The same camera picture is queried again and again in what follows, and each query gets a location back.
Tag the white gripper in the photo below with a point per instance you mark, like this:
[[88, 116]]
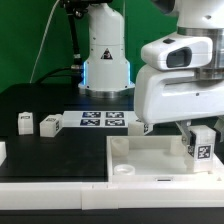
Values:
[[167, 88]]

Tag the white square tabletop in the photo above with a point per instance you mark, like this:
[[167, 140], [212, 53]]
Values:
[[138, 159]]

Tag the white marker plate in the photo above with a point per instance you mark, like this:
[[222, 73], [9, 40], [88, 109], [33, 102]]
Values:
[[98, 119]]

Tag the white U-shaped fence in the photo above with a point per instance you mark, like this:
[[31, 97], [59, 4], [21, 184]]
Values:
[[109, 195]]

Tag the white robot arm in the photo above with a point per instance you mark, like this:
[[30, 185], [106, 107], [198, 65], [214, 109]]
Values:
[[105, 67]]

